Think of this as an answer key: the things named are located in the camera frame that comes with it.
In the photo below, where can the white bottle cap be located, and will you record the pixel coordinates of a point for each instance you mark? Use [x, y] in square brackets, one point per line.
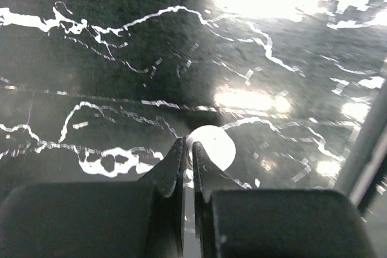
[219, 147]

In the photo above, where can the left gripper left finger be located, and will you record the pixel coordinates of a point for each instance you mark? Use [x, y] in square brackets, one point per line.
[142, 218]

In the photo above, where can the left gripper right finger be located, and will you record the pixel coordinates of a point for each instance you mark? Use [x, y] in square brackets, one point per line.
[231, 221]

